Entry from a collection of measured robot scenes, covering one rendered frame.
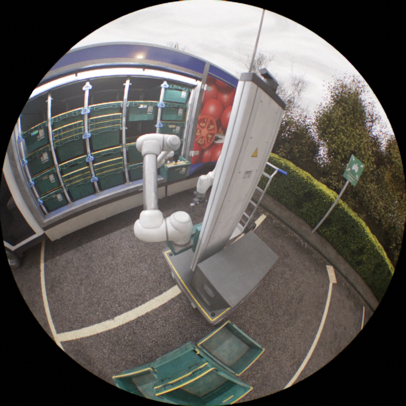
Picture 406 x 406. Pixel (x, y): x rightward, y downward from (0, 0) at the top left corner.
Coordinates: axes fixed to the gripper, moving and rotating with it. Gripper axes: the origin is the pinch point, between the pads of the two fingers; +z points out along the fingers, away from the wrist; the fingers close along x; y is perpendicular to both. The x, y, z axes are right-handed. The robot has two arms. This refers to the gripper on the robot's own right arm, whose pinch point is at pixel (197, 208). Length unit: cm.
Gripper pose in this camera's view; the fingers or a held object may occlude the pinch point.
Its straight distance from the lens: 134.7
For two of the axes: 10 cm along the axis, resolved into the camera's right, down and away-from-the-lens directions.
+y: 5.8, 5.9, -5.7
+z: -1.8, 7.7, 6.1
